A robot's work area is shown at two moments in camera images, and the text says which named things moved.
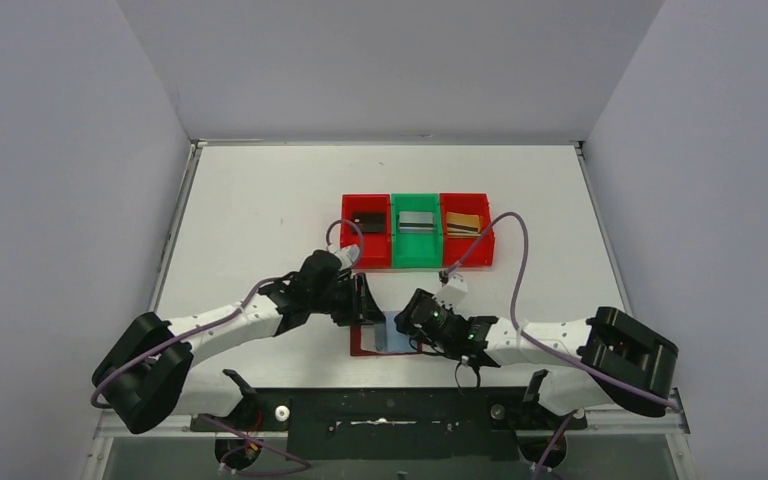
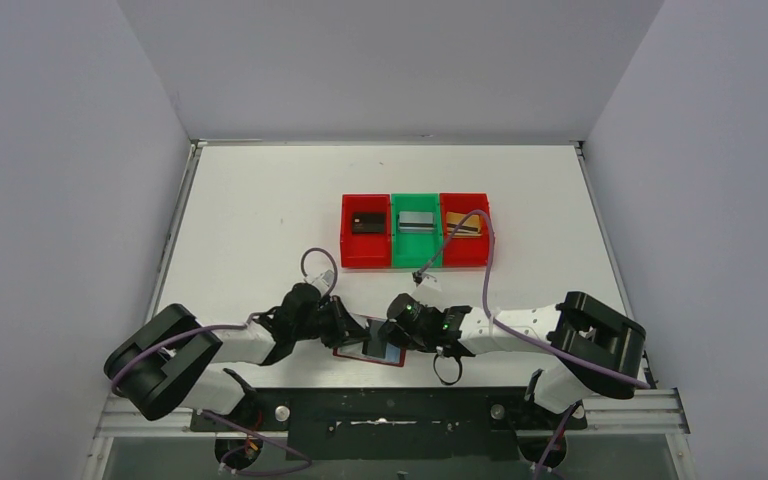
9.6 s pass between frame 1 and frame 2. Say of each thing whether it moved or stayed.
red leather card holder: moved
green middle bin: stayed
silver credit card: stayed
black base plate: stayed
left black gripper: moved
